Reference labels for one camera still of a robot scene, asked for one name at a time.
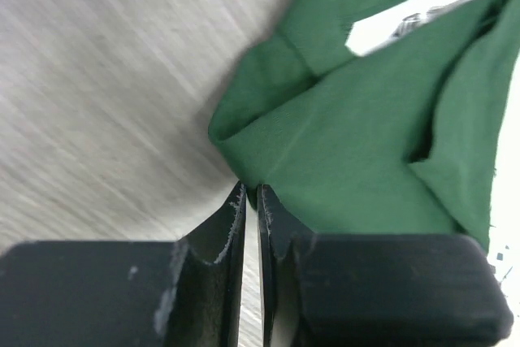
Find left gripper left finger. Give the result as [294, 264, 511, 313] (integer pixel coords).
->
[1, 184, 246, 346]

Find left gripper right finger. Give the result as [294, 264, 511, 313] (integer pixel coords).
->
[257, 185, 514, 346]

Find white and green t-shirt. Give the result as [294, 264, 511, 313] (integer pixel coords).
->
[208, 0, 519, 248]

